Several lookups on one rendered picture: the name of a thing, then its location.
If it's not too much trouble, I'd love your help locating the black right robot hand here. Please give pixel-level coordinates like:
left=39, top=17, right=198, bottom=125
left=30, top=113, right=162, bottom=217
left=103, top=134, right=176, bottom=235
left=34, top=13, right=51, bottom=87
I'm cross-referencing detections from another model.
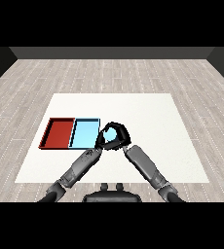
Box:
left=103, top=122, right=131, bottom=152

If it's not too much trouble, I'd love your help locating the light blue shallow open box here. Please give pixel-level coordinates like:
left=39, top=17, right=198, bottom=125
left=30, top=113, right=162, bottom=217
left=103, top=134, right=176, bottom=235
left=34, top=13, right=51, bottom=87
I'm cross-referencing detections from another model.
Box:
left=67, top=117, right=101, bottom=150

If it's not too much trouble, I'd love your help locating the red shallow open box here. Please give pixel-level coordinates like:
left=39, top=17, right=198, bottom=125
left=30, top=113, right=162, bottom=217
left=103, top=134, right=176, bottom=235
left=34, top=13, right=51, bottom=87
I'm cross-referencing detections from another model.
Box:
left=38, top=117, right=77, bottom=151

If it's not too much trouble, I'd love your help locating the small blue can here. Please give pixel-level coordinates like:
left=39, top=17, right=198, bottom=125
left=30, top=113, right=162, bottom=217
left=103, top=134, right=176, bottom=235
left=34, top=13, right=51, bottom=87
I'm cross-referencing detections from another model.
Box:
left=103, top=127, right=119, bottom=144

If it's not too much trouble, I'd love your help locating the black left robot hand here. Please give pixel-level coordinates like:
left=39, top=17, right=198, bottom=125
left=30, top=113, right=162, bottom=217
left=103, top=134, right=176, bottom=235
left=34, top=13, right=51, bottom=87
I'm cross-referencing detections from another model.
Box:
left=94, top=126, right=109, bottom=151

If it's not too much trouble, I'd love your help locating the dark grey robot body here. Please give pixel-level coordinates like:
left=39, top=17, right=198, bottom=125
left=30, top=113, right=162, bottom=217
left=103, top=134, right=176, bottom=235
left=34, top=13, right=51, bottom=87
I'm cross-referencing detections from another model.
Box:
left=81, top=183, right=142, bottom=203

